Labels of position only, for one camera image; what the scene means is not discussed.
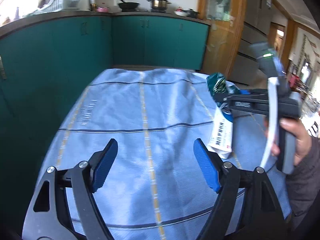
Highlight white cable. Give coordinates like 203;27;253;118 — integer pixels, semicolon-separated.
260;76;279;169

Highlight person's dark sleeve forearm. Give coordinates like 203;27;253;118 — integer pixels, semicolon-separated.
286;137;319;229

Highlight pink bowl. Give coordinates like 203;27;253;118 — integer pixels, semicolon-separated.
97;7;109;13

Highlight person's right hand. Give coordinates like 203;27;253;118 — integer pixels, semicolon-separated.
279;118;312;166

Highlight teal lower cabinets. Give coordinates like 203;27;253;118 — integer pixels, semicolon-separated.
1;11;209;164

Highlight wooden glass sliding door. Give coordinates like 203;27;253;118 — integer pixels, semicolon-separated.
197;0;247;77

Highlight white bowl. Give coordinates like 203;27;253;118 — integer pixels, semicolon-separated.
174;10;187;17

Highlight white medicine box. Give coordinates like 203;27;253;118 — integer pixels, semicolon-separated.
207;108;233;159

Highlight dark green foil wrapper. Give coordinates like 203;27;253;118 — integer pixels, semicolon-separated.
206;72;241;97

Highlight white dish rack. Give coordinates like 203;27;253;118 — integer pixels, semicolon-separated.
32;0;80;15

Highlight black small pot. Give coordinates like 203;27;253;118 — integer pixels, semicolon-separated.
185;9;199;18

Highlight blue checked tablecloth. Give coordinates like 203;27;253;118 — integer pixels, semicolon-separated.
22;68;292;240

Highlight black wok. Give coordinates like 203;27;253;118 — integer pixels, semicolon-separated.
118;0;140;12

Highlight silver refrigerator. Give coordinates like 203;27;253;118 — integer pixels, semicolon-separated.
228;0;273;85

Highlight steel stock pot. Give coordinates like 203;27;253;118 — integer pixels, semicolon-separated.
148;0;171;11

